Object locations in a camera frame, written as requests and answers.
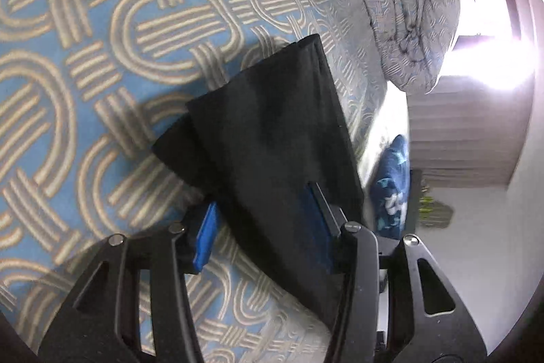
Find blue patterned bed sheet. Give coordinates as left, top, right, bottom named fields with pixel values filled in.
left=0, top=0, right=409, bottom=363

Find bright window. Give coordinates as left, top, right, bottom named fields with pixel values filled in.
left=442, top=0, right=536, bottom=92

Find black pants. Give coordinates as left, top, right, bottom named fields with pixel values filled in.
left=152, top=34, right=375, bottom=336

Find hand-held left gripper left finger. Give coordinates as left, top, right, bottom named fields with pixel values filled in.
left=37, top=201, right=220, bottom=363

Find blue patterned pillow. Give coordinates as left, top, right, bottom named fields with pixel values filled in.
left=371, top=134, right=412, bottom=240

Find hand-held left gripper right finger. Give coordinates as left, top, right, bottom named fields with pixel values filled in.
left=307, top=181, right=488, bottom=363

